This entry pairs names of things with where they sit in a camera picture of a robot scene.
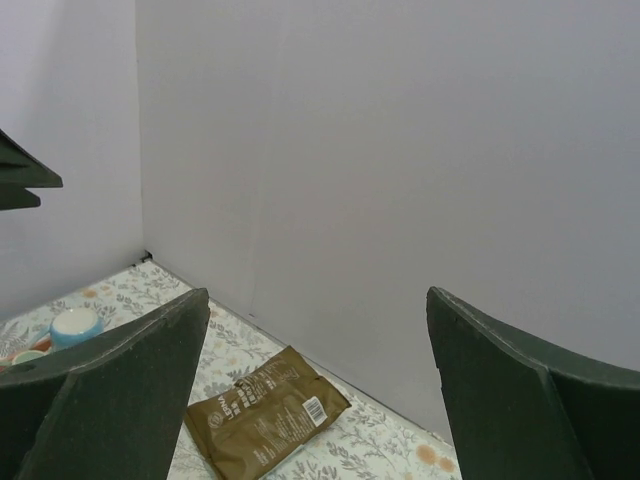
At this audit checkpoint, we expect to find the salmon pink tray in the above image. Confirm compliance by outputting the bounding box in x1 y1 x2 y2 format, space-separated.
1 336 52 370

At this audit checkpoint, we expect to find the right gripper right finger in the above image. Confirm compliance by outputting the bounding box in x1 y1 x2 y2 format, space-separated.
426 287 639 479

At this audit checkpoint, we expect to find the green mug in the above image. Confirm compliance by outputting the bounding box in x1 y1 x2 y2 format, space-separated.
11 350 47 366

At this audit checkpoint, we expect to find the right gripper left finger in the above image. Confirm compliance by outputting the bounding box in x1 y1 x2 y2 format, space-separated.
1 288 209 479

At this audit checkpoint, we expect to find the brown snack bag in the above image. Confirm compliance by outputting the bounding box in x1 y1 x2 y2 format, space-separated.
185 346 351 479

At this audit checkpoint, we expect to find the light blue mug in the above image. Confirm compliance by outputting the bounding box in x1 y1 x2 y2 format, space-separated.
49 308 104 351

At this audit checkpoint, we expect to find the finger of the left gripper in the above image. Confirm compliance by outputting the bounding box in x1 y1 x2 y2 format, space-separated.
0 186 41 211
0 131 63 188

